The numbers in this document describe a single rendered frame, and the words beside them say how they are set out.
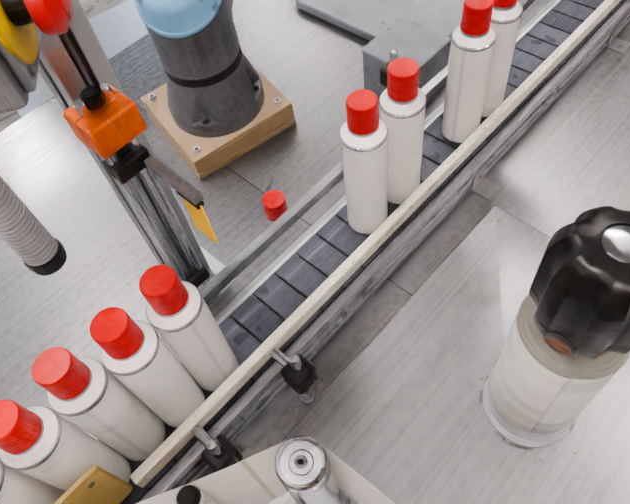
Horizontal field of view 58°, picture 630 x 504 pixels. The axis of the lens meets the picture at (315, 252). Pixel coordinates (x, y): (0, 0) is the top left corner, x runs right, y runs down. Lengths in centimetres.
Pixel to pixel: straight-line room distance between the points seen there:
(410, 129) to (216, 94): 32
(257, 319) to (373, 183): 21
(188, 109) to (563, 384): 63
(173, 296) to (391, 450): 28
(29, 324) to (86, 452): 33
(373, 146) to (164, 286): 26
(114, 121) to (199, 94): 40
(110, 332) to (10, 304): 42
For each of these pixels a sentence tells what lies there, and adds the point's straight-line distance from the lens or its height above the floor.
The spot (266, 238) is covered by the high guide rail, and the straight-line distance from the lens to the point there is 65.
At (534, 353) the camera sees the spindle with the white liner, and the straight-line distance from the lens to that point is 47.
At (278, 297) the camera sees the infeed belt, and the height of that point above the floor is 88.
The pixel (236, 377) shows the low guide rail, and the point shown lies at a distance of 63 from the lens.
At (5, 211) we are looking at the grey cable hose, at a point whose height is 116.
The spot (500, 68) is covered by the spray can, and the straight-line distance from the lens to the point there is 82.
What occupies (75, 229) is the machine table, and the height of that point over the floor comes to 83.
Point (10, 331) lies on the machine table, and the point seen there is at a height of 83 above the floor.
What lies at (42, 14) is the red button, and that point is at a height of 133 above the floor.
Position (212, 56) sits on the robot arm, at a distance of 83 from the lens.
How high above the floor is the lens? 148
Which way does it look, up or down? 56 degrees down
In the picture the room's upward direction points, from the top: 11 degrees counter-clockwise
